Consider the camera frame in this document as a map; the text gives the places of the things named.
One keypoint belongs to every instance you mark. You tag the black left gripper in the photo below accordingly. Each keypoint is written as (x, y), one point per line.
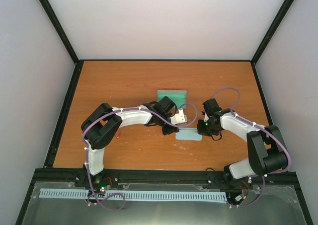
(173, 129)

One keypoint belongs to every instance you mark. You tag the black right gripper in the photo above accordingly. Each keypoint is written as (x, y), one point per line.
(201, 131)

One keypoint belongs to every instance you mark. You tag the light blue cleaning cloth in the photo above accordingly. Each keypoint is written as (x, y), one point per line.
(188, 134)

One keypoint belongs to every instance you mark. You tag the grey glasses case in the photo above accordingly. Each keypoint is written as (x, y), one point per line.
(177, 96)

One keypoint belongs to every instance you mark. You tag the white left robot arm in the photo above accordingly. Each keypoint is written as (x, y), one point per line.
(102, 125)

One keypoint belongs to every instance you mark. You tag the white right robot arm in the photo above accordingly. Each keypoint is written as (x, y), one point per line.
(265, 146)

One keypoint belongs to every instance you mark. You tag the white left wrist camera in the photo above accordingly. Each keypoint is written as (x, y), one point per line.
(179, 117)

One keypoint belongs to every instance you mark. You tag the black table edge rail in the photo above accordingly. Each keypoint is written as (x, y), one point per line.
(165, 60)

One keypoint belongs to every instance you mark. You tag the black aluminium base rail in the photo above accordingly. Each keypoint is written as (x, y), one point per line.
(113, 177)

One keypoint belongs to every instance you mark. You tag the light blue slotted cable duct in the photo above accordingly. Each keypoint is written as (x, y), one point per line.
(148, 196)

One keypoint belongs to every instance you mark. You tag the black right frame post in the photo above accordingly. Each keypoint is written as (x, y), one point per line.
(281, 13)

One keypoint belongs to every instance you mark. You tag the black frame post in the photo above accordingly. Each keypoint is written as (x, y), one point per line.
(281, 13)
(59, 29)

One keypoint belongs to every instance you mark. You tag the black left frame post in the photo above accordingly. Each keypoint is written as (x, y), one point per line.
(59, 29)

